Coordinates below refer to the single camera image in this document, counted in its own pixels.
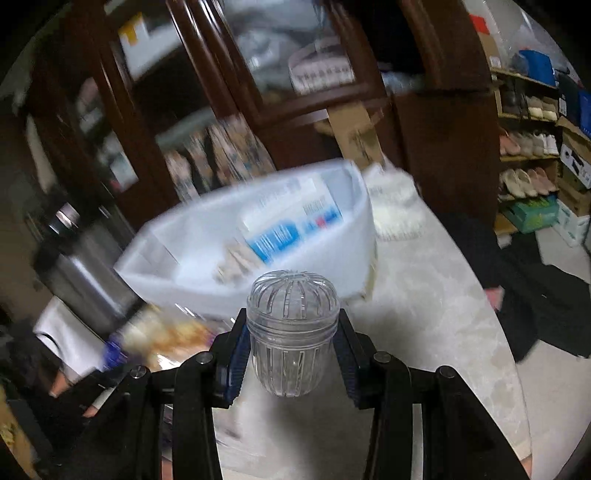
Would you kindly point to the stainless steel pressure cooker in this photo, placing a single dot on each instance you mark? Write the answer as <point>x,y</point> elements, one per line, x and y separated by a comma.
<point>87,277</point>

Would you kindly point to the green box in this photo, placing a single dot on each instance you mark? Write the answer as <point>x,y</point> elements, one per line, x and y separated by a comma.
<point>531,214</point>

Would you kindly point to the blue and white box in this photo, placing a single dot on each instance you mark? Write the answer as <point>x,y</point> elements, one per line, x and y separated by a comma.
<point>286,230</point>

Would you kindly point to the stack of cardboard boxes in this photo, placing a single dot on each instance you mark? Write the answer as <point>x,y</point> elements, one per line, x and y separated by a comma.
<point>575,152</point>

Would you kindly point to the open cardboard box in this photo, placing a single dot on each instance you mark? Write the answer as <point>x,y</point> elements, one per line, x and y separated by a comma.
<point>351,124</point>

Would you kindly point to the white knitted cloth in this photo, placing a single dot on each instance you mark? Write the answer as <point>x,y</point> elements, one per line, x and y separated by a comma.
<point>392,207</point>

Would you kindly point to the dark wooden cabinet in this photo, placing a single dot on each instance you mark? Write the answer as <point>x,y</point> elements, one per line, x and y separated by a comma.
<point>443,115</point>

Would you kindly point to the blue bag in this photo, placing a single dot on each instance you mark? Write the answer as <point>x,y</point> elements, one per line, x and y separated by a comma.
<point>538,64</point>

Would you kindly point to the white fabric storage basket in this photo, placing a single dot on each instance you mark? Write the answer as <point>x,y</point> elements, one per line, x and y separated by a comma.
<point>194,258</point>

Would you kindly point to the clear plastic jar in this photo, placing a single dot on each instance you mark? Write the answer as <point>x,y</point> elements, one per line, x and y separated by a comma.
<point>291,323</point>

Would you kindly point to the purple label bread packet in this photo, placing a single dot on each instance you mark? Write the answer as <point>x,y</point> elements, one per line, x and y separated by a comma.
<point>157,332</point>

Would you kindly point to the patterned bedding bag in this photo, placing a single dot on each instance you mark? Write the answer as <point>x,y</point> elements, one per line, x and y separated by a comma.
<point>323,64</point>

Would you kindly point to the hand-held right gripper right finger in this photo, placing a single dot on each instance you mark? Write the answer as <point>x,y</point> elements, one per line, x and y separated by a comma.
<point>348,369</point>

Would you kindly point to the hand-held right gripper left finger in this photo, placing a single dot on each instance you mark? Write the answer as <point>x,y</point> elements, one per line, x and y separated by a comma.
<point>238,369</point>

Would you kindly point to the black cloth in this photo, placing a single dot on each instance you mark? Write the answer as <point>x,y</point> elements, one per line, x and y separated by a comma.
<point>508,277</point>

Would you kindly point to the wooden shoe rack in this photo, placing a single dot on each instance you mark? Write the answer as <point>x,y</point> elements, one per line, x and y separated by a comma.
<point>526,77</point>

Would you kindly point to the rows of shoes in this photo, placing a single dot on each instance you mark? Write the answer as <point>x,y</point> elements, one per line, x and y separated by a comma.
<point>531,143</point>

